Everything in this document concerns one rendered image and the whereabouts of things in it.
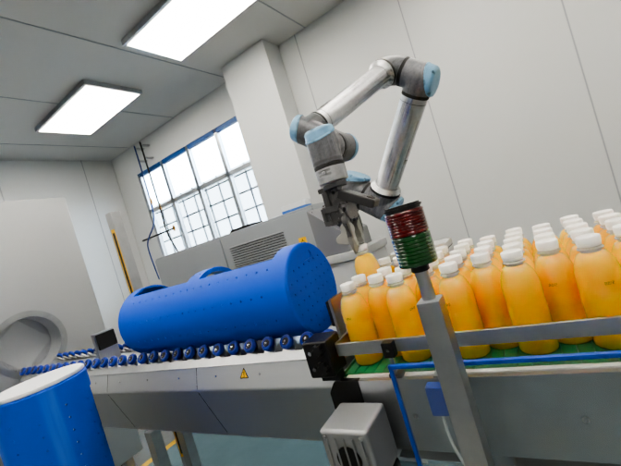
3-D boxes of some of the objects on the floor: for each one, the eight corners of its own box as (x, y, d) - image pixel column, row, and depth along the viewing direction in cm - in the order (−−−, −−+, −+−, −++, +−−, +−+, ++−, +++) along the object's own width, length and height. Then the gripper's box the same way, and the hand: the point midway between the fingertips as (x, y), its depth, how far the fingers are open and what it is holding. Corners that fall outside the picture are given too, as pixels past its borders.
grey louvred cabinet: (225, 361, 447) (190, 250, 445) (386, 350, 330) (339, 199, 328) (190, 385, 401) (152, 260, 400) (362, 381, 285) (309, 204, 283)
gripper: (328, 188, 114) (348, 252, 114) (310, 190, 104) (332, 261, 104) (352, 178, 109) (373, 246, 110) (335, 180, 99) (359, 254, 100)
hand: (360, 247), depth 105 cm, fingers closed on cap, 4 cm apart
